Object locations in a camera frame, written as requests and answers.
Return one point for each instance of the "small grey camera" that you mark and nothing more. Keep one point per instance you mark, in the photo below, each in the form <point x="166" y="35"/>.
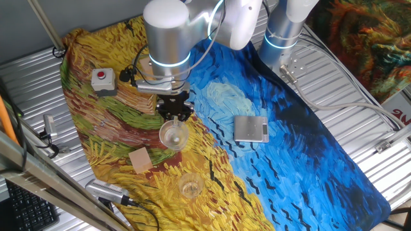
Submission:
<point x="50" y="125"/>

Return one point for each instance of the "silver digital kitchen scale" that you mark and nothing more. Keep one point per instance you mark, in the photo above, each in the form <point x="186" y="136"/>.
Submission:
<point x="248" y="128"/>

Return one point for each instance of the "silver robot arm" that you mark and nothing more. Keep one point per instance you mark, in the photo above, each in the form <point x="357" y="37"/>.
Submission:
<point x="167" y="32"/>

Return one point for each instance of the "white sign with red letters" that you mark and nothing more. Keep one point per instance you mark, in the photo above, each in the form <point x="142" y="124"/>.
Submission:
<point x="398" y="110"/>

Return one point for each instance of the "clear plastic cup with water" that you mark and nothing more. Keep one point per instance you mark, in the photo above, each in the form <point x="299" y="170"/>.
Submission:
<point x="173" y="138"/>

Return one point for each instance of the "aluminium bar with bracket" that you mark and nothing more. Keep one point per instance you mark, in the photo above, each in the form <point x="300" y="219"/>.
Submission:
<point x="395" y="138"/>

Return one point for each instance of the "slanted aluminium pole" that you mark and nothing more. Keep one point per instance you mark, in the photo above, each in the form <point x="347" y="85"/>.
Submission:
<point x="46" y="24"/>

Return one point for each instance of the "ribbed silver camera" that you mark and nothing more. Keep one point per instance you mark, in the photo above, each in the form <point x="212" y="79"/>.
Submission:
<point x="106" y="191"/>

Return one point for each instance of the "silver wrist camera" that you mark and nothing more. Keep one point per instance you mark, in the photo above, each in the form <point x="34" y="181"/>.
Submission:
<point x="154" y="87"/>

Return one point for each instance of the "black computer keyboard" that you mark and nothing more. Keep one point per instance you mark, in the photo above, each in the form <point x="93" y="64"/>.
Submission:
<point x="30" y="208"/>

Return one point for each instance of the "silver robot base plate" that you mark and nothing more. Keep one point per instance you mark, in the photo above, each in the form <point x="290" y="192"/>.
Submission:
<point x="295" y="65"/>

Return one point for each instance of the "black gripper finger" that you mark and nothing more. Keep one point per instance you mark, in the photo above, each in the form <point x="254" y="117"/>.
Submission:
<point x="165" y="116"/>
<point x="186" y="117"/>

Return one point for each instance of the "orange pole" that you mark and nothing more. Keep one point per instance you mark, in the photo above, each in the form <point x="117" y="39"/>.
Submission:
<point x="6" y="122"/>

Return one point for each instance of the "black stand leg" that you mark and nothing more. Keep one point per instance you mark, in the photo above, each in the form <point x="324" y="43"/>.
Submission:
<point x="399" y="213"/>

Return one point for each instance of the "painted wheat field tablecloth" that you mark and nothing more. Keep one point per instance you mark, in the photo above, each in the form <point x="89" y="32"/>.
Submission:
<point x="224" y="179"/>

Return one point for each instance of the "aluminium frame beam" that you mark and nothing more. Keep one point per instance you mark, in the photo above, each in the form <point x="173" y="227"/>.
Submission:
<point x="48" y="179"/>

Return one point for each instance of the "grey box with red button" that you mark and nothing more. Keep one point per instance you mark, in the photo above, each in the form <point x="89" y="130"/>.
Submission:
<point x="103" y="81"/>

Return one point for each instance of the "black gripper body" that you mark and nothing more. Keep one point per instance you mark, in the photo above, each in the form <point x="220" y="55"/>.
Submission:
<point x="175" y="102"/>

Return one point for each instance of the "clear empty plastic cup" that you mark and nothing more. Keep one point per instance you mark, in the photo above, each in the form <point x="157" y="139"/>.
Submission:
<point x="191" y="186"/>

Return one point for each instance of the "orange green painted cloth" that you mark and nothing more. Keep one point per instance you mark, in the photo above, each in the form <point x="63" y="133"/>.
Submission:
<point x="363" y="41"/>

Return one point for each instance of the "grey metal mounting bracket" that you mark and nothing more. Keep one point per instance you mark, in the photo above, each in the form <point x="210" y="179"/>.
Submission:
<point x="64" y="149"/>

